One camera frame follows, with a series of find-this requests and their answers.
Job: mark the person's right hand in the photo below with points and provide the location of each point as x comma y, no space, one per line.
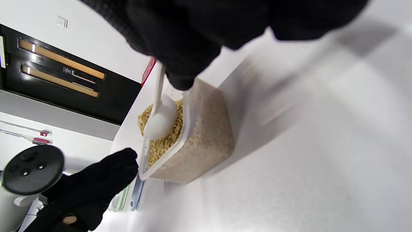
193,29

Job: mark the person's left hand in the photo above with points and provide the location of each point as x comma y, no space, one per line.
93,183

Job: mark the clear green-rimmed container lid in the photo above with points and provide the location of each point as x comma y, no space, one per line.
120,201

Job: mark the light blue knife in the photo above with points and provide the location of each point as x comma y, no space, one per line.
136,196

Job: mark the white plastic coffee spoon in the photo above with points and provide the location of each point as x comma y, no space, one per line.
162,120

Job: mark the clear plastic food container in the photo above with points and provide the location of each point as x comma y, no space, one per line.
188,135

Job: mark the white sesame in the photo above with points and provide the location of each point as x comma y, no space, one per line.
206,138

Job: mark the red fire extinguisher cabinet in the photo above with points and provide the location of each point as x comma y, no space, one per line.
148,71

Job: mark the black double door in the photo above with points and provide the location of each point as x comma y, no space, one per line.
112,93

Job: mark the white light switch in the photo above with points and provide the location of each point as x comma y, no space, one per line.
62,22

